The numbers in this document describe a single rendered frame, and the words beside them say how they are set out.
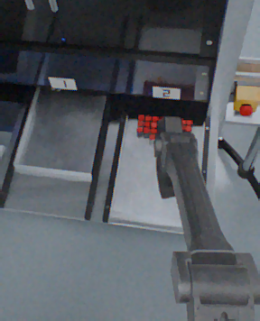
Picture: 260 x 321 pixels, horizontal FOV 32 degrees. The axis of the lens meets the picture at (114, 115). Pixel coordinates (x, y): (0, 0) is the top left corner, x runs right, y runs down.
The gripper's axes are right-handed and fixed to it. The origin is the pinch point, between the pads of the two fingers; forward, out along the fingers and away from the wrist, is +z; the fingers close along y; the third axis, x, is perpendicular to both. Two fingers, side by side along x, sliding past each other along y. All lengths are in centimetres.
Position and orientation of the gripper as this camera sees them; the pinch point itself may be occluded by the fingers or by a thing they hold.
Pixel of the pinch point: (171, 189)
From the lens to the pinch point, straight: 116.7
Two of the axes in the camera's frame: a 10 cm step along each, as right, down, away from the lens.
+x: -9.9, 1.2, 0.4
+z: 0.9, 5.1, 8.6
